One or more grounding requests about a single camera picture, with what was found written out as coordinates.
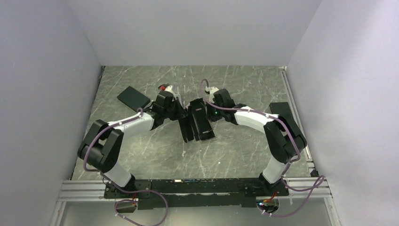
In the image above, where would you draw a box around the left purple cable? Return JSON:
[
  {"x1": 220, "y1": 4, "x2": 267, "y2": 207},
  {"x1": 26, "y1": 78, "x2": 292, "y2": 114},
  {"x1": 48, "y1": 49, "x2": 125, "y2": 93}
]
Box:
[{"x1": 82, "y1": 107, "x2": 169, "y2": 226}]

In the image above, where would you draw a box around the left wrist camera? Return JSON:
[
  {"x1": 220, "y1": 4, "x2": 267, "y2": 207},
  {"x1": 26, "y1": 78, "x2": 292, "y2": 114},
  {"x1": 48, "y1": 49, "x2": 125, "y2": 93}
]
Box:
[{"x1": 158, "y1": 83, "x2": 175, "y2": 96}]

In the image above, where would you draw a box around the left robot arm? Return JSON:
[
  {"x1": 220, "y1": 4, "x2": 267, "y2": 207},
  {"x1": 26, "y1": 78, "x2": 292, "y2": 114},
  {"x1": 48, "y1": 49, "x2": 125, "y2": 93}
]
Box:
[{"x1": 77, "y1": 91, "x2": 184, "y2": 198}]

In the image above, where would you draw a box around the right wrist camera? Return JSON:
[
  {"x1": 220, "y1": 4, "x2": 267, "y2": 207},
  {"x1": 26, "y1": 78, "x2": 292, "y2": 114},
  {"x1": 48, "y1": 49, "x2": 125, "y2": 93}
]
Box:
[{"x1": 205, "y1": 86, "x2": 219, "y2": 103}]

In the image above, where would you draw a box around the black switch box right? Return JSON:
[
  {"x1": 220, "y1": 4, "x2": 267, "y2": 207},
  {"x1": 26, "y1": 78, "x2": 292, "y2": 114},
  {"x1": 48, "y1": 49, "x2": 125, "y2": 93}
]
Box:
[{"x1": 269, "y1": 102, "x2": 293, "y2": 118}]

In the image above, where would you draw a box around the black flat box left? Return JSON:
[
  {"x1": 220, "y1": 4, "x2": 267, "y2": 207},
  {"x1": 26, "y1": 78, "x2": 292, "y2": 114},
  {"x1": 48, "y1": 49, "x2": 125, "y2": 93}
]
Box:
[{"x1": 117, "y1": 86, "x2": 151, "y2": 111}]

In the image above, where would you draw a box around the aluminium frame rail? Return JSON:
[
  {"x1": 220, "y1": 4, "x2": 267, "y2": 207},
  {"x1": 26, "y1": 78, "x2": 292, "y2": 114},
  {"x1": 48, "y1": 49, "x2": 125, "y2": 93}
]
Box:
[{"x1": 49, "y1": 179, "x2": 341, "y2": 226}]

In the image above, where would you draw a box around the white router box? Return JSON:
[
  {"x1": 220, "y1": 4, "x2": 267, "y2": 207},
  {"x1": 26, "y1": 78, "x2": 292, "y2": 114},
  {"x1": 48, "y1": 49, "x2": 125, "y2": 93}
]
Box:
[{"x1": 174, "y1": 93, "x2": 182, "y2": 105}]

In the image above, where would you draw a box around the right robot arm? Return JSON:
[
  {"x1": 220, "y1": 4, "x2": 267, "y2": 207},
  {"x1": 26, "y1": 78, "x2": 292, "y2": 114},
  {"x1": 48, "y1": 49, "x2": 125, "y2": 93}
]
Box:
[{"x1": 205, "y1": 87, "x2": 307, "y2": 195}]

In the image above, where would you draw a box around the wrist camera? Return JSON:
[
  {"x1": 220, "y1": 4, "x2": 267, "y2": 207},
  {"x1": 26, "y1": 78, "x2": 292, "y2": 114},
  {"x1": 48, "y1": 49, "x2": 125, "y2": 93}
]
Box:
[
  {"x1": 205, "y1": 86, "x2": 219, "y2": 103},
  {"x1": 158, "y1": 83, "x2": 175, "y2": 96}
]

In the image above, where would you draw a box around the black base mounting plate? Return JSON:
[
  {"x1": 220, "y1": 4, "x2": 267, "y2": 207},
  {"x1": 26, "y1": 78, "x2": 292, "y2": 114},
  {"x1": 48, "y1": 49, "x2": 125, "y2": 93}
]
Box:
[{"x1": 104, "y1": 178, "x2": 289, "y2": 210}]

